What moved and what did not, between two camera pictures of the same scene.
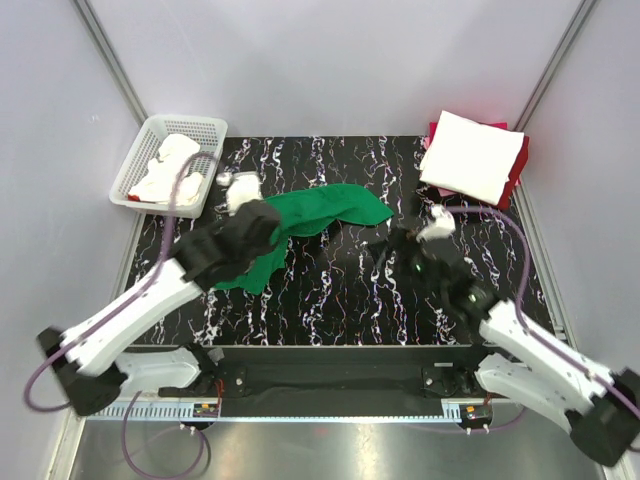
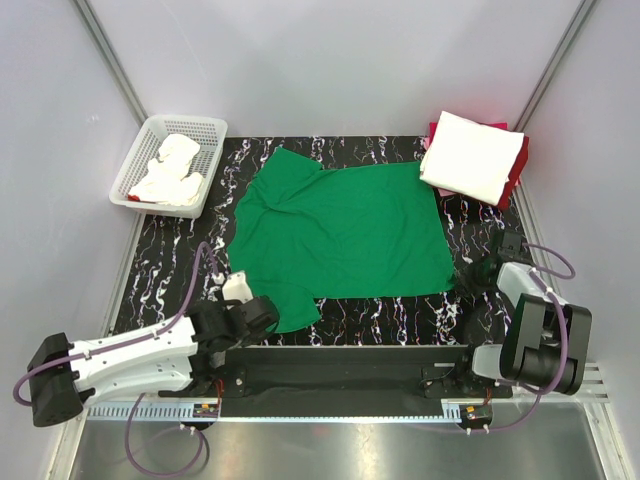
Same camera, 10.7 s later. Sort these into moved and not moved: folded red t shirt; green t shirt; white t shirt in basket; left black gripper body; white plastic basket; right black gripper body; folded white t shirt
Moved: right black gripper body; left black gripper body; green t shirt
Not moved: white plastic basket; white t shirt in basket; folded white t shirt; folded red t shirt
